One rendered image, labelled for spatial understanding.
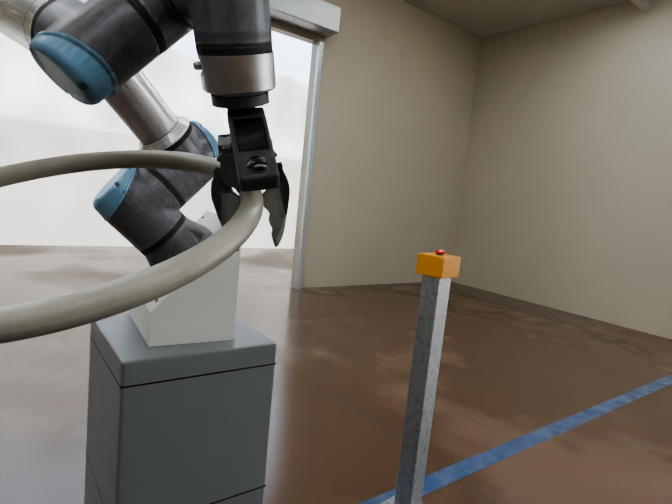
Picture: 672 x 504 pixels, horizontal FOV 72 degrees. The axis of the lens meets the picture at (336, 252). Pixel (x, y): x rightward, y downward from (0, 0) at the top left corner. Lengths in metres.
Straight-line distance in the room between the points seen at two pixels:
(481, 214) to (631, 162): 2.23
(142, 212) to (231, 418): 0.58
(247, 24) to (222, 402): 0.96
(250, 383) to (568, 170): 6.30
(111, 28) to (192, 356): 0.80
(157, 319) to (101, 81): 0.73
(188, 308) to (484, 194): 6.89
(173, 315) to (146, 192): 0.31
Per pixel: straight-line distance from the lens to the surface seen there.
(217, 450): 1.36
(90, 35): 0.64
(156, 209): 1.25
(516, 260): 7.46
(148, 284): 0.45
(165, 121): 1.25
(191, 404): 1.27
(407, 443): 2.02
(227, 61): 0.58
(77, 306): 0.45
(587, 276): 6.98
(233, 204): 0.64
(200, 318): 1.27
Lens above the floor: 1.27
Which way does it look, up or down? 7 degrees down
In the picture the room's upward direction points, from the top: 6 degrees clockwise
